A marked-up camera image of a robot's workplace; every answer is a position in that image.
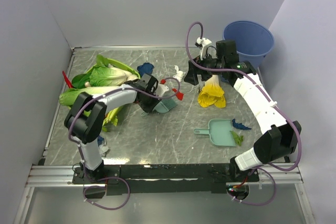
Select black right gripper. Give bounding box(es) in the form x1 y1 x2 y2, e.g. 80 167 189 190
184 50 225 86

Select teal hand brush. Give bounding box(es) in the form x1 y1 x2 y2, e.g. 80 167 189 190
140 98 177 116

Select teal dustpan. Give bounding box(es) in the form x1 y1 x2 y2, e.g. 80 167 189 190
194 119 236 147

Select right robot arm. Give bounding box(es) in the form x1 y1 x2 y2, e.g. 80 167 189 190
187 57 302 181

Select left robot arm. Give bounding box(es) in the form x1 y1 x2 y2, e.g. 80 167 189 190
64 74 160 183

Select white crumpled paper scrap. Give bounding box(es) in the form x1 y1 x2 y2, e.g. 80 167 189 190
173 65 185 82

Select dark blue paper scrap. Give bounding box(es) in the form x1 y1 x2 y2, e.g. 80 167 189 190
137 62 154 77

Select celery stalks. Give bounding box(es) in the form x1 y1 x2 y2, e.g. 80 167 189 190
102 106 124 132

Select green plastic basket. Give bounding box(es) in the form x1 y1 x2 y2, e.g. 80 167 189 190
88 55 140 82

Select green napa cabbage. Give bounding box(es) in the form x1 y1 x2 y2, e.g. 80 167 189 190
89 66 133 87

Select blue plastic bucket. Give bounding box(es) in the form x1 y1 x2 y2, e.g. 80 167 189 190
223 20 275 70

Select dark green leaf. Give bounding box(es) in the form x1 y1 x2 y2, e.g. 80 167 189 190
71 73 91 89

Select green bok choy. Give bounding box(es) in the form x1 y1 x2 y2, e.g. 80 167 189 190
59 86 119 106

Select green paper scrap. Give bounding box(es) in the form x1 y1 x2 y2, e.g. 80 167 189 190
230 131 244 146

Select red chili pepper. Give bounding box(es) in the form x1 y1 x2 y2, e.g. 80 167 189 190
62 71 73 88

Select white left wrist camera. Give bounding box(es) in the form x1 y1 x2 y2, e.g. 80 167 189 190
154 83 170 97

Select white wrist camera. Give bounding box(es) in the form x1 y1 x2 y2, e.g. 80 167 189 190
195 37 212 60
154 83 170 97

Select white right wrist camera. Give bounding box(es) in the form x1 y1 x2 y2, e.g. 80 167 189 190
195 37 212 60

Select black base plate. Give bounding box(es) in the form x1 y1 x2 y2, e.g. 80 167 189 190
72 163 259 196

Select aluminium frame rail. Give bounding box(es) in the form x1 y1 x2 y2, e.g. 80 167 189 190
25 164 303 187

